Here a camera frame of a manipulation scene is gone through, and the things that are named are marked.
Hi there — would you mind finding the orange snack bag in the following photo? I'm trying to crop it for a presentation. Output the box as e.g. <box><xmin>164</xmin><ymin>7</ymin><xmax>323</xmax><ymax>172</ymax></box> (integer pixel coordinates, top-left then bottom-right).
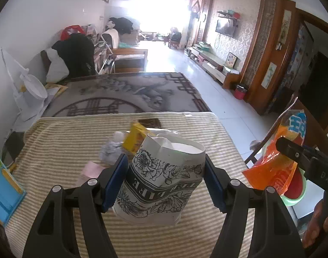
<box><xmin>242</xmin><ymin>110</ymin><xmax>307</xmax><ymax>197</ymax></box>

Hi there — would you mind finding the black jacket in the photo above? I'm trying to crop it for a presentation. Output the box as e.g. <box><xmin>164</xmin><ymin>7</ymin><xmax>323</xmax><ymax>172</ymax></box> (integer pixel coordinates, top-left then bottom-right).
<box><xmin>51</xmin><ymin>34</ymin><xmax>96</xmax><ymax>77</ymax></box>

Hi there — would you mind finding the dark flat wrapper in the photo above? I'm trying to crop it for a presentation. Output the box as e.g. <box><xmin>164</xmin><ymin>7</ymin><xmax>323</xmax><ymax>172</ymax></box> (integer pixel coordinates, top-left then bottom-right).
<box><xmin>137</xmin><ymin>118</ymin><xmax>162</xmax><ymax>128</ymax></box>

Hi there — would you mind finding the colourful framed picture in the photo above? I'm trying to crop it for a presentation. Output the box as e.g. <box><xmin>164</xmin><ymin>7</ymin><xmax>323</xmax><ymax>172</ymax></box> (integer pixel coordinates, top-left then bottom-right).
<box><xmin>225</xmin><ymin>52</ymin><xmax>238</xmax><ymax>67</ymax></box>

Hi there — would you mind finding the small red floor bin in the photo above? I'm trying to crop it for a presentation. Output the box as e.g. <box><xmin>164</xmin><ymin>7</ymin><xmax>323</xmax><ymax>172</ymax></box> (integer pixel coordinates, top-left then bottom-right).
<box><xmin>234</xmin><ymin>84</ymin><xmax>248</xmax><ymax>100</ymax></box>

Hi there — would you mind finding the grey patterned blanket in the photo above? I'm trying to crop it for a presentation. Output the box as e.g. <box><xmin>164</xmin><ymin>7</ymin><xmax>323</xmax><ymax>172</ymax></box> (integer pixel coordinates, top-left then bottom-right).
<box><xmin>42</xmin><ymin>72</ymin><xmax>211</xmax><ymax>117</ymax></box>

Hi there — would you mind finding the black cloth pile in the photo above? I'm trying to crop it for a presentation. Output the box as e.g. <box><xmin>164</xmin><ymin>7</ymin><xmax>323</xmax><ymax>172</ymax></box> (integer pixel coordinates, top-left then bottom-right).
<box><xmin>109</xmin><ymin>17</ymin><xmax>135</xmax><ymax>34</ymax></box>

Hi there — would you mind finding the short scroll picture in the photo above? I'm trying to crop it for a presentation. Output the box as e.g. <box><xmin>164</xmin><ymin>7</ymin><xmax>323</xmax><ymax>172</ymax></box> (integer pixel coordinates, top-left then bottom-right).
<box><xmin>261</xmin><ymin>62</ymin><xmax>277</xmax><ymax>89</ymax></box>

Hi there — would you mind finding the wall television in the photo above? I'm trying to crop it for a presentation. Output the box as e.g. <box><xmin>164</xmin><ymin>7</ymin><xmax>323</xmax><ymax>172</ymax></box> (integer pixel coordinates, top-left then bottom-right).
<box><xmin>216</xmin><ymin>19</ymin><xmax>237</xmax><ymax>37</ymax></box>

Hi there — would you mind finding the wooden chair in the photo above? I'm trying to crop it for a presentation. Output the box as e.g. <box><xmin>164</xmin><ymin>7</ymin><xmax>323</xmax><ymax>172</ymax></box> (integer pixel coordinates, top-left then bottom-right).
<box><xmin>245</xmin><ymin>97</ymin><xmax>328</xmax><ymax>167</ymax></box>

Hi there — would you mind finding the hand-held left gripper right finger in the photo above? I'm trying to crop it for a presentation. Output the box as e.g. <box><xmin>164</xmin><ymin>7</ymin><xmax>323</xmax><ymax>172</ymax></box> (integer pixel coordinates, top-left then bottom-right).
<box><xmin>204</xmin><ymin>153</ymin><xmax>306</xmax><ymax>258</ymax></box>

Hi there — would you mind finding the metal book rack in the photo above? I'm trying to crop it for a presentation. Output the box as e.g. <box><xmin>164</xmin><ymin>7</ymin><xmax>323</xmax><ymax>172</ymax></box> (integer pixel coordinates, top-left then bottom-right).
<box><xmin>93</xmin><ymin>34</ymin><xmax>116</xmax><ymax>74</ymax></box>

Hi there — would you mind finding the pink plastic wrapper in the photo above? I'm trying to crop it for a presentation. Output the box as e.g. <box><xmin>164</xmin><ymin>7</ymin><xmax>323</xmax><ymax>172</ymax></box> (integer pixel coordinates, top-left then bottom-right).
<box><xmin>76</xmin><ymin>161</ymin><xmax>108</xmax><ymax>187</ymax></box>

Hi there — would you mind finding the yellow paper sheet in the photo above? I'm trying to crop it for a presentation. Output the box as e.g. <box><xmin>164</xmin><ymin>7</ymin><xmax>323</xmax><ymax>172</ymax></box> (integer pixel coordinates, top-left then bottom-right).
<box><xmin>44</xmin><ymin>83</ymin><xmax>69</xmax><ymax>97</ymax></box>

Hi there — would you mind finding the wall shelf with bowls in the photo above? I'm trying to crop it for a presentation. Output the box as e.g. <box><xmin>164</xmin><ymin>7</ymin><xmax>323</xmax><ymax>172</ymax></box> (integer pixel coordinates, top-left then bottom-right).
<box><xmin>217</xmin><ymin>10</ymin><xmax>240</xmax><ymax>20</ymax></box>

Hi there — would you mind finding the red bin with green rim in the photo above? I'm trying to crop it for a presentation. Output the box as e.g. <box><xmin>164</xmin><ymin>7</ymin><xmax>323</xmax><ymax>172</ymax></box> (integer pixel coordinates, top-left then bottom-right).
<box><xmin>281</xmin><ymin>167</ymin><xmax>307</xmax><ymax>207</ymax></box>

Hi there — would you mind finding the person's right hand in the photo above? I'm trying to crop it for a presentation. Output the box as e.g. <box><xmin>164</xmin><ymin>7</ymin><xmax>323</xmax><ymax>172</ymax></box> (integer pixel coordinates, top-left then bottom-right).
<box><xmin>302</xmin><ymin>199</ymin><xmax>328</xmax><ymax>250</ymax></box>

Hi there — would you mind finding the clear plastic wrapper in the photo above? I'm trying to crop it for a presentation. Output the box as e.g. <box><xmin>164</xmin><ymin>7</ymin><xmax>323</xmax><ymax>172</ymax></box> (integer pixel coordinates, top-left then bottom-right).
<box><xmin>99</xmin><ymin>131</ymin><xmax>132</xmax><ymax>164</ymax></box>

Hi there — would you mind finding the wooden sofa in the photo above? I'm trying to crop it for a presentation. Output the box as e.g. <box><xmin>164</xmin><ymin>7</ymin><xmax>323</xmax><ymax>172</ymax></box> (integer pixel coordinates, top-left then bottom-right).
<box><xmin>111</xmin><ymin>48</ymin><xmax>149</xmax><ymax>73</ymax></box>

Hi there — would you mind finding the beige striped cloth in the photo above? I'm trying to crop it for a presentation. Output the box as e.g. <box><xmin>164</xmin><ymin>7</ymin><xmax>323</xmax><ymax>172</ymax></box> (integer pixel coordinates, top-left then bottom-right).
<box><xmin>5</xmin><ymin>111</ymin><xmax>257</xmax><ymax>258</ymax></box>

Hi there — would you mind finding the tall scroll picture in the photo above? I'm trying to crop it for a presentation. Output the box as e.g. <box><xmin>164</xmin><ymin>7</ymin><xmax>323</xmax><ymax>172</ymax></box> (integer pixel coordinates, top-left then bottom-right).
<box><xmin>281</xmin><ymin>9</ymin><xmax>291</xmax><ymax>45</ymax></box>

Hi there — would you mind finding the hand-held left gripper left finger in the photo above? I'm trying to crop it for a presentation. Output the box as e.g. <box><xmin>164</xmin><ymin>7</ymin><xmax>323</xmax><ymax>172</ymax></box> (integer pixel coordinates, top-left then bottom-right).
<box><xmin>22</xmin><ymin>153</ymin><xmax>129</xmax><ymax>258</ymax></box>

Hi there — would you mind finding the wooden television cabinet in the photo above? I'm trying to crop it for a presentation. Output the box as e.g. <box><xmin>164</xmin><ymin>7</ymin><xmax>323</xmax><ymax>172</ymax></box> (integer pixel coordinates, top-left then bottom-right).
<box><xmin>188</xmin><ymin>46</ymin><xmax>240</xmax><ymax>89</ymax></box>

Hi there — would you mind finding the yellow snack wrapper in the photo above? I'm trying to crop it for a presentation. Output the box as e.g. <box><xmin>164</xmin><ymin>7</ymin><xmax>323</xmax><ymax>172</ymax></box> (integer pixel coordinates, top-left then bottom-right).
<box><xmin>122</xmin><ymin>122</ymin><xmax>154</xmax><ymax>156</ymax></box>

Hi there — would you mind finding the white desk lamp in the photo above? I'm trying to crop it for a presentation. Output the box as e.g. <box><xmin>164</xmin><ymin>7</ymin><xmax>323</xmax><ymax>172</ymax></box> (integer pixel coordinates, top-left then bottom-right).
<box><xmin>1</xmin><ymin>47</ymin><xmax>49</xmax><ymax>121</ymax></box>

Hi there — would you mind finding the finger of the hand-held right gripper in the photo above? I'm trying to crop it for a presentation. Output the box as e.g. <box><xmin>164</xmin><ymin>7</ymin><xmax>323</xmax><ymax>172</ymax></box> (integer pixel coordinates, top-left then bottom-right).
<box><xmin>275</xmin><ymin>137</ymin><xmax>312</xmax><ymax>167</ymax></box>

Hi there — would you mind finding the white cloth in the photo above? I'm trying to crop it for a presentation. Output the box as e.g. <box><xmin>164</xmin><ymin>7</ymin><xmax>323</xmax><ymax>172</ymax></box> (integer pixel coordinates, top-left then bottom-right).
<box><xmin>46</xmin><ymin>49</ymin><xmax>70</xmax><ymax>82</ymax></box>

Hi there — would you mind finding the red bag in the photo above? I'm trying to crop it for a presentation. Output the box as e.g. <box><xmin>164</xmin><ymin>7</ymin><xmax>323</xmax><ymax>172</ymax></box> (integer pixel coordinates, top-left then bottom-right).
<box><xmin>60</xmin><ymin>25</ymin><xmax>86</xmax><ymax>41</ymax></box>

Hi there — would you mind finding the blue box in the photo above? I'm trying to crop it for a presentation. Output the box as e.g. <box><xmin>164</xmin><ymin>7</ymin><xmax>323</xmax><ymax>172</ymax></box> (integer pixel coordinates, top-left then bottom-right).
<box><xmin>0</xmin><ymin>145</ymin><xmax>27</xmax><ymax>225</ymax></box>

